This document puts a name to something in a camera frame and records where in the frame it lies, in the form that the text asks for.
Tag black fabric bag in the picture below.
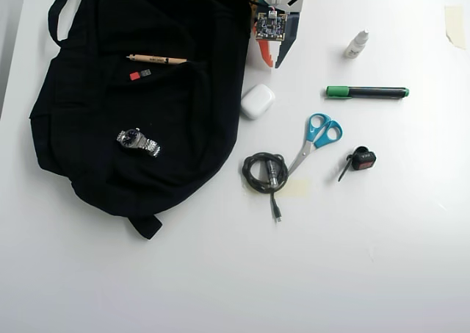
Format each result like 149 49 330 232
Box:
29 0 255 240

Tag small white dropper bottle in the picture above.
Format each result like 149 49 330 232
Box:
344 29 370 60

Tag black marker with green cap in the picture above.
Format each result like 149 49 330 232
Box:
325 85 411 101

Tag brown kraft pen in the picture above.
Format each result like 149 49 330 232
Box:
126 54 189 66

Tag black red clip light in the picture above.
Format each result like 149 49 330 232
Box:
337 146 378 182

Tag small beige masking tape patch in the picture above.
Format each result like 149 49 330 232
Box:
244 179 311 198

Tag silver metal wristwatch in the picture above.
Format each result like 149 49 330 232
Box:
116 128 162 159

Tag long beige masking tape strip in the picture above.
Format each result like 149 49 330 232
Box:
444 4 468 51

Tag bare camera circuit board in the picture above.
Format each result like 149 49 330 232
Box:
253 11 289 42

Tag blue handled scissors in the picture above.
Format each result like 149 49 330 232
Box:
287 112 344 176

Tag coiled black usb cable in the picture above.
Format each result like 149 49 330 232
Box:
242 151 289 224

